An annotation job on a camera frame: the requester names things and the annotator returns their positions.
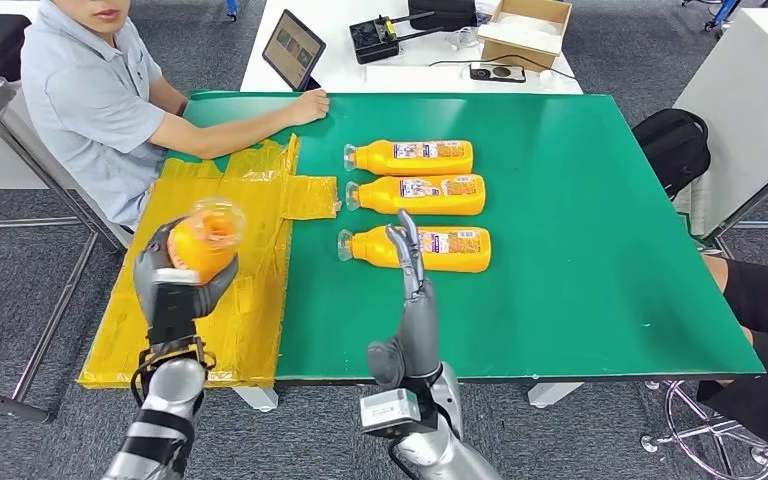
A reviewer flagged thin black cable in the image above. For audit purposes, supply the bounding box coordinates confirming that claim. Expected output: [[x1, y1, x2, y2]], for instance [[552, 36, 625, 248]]
[[428, 54, 577, 81]]

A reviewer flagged open cardboard box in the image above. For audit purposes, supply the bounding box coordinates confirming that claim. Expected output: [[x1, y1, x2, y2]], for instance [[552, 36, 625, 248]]
[[476, 0, 573, 73]]

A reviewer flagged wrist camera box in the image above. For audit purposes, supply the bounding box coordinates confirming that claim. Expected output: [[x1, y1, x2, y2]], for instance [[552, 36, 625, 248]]
[[359, 388, 423, 439], [150, 267, 201, 346]]

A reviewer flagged yellow taped cardboard mat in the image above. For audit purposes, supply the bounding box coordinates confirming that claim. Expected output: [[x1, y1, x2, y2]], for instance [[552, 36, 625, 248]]
[[76, 133, 340, 391]]

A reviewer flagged flat black device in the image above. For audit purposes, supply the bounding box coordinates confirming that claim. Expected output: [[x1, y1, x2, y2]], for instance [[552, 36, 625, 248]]
[[468, 62, 528, 84]]

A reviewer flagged chrome stool base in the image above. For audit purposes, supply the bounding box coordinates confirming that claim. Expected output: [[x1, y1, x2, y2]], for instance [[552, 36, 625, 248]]
[[640, 377, 768, 480]]

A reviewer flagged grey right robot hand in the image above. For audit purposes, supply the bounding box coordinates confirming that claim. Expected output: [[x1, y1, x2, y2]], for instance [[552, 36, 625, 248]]
[[365, 209, 440, 391]]

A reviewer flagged white side table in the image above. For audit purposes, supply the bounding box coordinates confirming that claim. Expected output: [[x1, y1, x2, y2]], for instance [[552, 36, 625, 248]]
[[672, 6, 768, 240]]

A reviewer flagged black tablet on stand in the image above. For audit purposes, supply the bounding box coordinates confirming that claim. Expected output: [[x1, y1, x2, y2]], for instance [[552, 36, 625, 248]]
[[261, 9, 328, 93]]

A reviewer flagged white table foot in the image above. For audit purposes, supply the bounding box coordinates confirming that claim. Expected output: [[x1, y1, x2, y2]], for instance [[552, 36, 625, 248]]
[[231, 386, 281, 414], [527, 380, 585, 410]]

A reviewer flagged black backpack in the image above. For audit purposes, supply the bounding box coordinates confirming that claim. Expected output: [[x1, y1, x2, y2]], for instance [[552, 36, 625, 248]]
[[630, 107, 713, 202]]

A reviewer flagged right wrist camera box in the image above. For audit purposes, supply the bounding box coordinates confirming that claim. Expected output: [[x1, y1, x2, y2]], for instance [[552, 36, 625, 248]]
[[359, 388, 423, 439]]

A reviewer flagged black case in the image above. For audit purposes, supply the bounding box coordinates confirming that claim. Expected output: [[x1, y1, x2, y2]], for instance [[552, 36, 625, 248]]
[[407, 0, 478, 32]]

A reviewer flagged black controller with antennas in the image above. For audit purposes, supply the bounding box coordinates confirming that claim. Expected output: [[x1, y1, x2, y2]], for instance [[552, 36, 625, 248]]
[[348, 11, 448, 66]]

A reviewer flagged clear plastic wrap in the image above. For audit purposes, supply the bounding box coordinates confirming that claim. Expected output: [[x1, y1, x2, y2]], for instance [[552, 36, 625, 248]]
[[446, 26, 483, 51]]

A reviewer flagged orange detergent bottle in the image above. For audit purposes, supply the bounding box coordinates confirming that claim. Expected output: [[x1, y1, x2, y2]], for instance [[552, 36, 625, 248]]
[[343, 139, 475, 178], [336, 225, 493, 274], [166, 196, 248, 285], [345, 174, 487, 217]]

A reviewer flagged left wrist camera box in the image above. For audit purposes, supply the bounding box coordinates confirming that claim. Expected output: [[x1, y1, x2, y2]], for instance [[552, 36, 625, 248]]
[[150, 267, 201, 346]]

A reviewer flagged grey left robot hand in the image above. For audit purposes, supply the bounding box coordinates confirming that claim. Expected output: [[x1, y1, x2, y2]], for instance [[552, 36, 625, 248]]
[[132, 217, 241, 331]]

